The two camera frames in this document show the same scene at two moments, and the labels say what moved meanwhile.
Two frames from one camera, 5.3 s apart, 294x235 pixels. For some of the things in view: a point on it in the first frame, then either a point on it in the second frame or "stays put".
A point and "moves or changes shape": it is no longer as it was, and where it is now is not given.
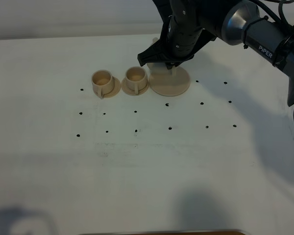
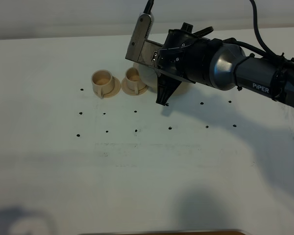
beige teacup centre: x=136 y=78 stays put
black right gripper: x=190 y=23 to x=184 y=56
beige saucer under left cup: x=115 y=89 stays put
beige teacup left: x=102 y=82 stays put
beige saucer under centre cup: x=132 y=92 stays put
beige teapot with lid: x=160 y=68 moves or changes shape
